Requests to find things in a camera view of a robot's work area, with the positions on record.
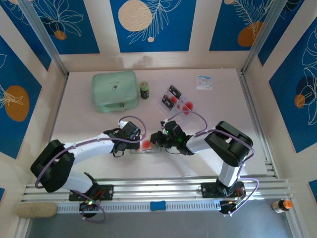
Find clear plastic bag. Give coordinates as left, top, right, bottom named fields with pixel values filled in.
left=130, top=133, right=163, bottom=155

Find clear packs with red balls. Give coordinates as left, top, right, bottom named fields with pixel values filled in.
left=158, top=84, right=199, bottom=125

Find black VIP card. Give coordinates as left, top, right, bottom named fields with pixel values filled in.
left=160, top=95, right=176, bottom=110
left=167, top=85, right=183, bottom=98

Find dark bottle green lid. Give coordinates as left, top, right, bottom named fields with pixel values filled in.
left=139, top=81, right=150, bottom=100

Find mint green zip pouch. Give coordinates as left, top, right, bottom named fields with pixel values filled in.
left=92, top=70, right=138, bottom=114

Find blue bone-shaped clip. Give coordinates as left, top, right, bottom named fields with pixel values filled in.
left=150, top=201, right=166, bottom=211

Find black left controller board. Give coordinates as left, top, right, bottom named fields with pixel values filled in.
left=79, top=200, right=99, bottom=211

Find black controller board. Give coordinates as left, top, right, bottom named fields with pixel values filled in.
left=219, top=200, right=238, bottom=215
left=79, top=200, right=99, bottom=211

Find white blue tissue packet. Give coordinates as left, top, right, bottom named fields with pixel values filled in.
left=196, top=75, right=213, bottom=90

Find black right controller board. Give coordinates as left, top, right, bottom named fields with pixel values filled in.
left=219, top=200, right=238, bottom=215

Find beige foam pad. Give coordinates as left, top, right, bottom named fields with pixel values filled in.
left=16, top=202, right=58, bottom=219

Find small bottle orange cap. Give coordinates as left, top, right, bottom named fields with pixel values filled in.
left=271, top=200, right=294, bottom=213

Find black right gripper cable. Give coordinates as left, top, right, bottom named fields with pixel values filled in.
left=164, top=146, right=181, bottom=155

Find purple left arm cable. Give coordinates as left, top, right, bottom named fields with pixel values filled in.
left=34, top=116, right=147, bottom=189

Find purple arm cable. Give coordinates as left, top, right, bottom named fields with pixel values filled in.
left=34, top=116, right=147, bottom=189
left=169, top=111, right=256, bottom=169

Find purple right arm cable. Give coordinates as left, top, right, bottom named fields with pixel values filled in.
left=169, top=111, right=256, bottom=169

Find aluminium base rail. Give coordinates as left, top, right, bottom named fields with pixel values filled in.
left=21, top=177, right=294, bottom=203

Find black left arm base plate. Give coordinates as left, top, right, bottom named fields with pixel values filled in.
left=68, top=184, right=114, bottom=201

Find slotted grey cable duct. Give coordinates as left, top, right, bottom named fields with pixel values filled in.
left=56, top=200, right=221, bottom=213

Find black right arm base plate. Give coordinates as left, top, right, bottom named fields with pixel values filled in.
left=201, top=181, right=246, bottom=199

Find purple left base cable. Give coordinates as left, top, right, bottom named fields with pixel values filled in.
left=81, top=194, right=107, bottom=223

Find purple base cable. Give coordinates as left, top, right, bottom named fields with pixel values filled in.
left=229, top=177, right=261, bottom=216
left=81, top=194, right=107, bottom=223

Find aluminium table edge rail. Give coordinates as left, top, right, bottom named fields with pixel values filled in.
left=238, top=70, right=277, bottom=178
left=36, top=74, right=69, bottom=184

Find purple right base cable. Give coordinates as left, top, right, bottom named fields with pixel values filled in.
left=229, top=177, right=261, bottom=216

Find aluminium frame post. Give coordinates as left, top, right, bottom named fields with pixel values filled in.
left=240, top=0, right=289, bottom=75
left=17, top=0, right=69, bottom=78

